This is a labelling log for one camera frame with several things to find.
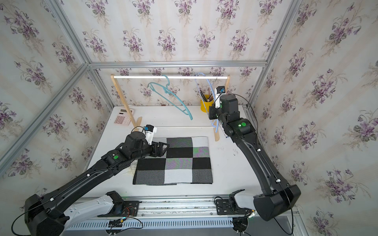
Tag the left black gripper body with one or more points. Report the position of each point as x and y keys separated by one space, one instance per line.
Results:
x=154 y=150

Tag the teal clothes hanger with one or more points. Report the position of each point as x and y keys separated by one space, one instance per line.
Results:
x=169 y=93

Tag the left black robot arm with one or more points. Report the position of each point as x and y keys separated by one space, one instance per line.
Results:
x=56 y=211

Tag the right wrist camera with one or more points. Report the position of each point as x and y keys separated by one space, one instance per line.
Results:
x=219 y=91

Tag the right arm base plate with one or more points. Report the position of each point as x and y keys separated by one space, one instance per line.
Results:
x=229 y=206

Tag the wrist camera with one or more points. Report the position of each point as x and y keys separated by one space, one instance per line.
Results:
x=219 y=91
x=150 y=131

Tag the black white checkered scarf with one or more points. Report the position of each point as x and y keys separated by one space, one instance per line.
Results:
x=187 y=161

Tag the wooden clothes rack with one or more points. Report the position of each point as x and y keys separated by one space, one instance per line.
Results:
x=137 y=122

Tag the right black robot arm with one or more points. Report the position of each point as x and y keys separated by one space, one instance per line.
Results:
x=278 y=195

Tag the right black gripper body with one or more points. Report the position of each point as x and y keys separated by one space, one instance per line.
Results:
x=213 y=112

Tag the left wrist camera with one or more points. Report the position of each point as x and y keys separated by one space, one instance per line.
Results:
x=150 y=131

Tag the pencils in cup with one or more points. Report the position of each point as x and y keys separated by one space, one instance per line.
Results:
x=205 y=97

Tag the pink calculator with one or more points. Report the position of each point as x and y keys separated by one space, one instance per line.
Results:
x=123 y=118

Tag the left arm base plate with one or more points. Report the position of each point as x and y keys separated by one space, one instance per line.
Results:
x=126 y=209

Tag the yellow pencil cup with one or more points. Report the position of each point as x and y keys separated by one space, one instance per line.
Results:
x=205 y=105

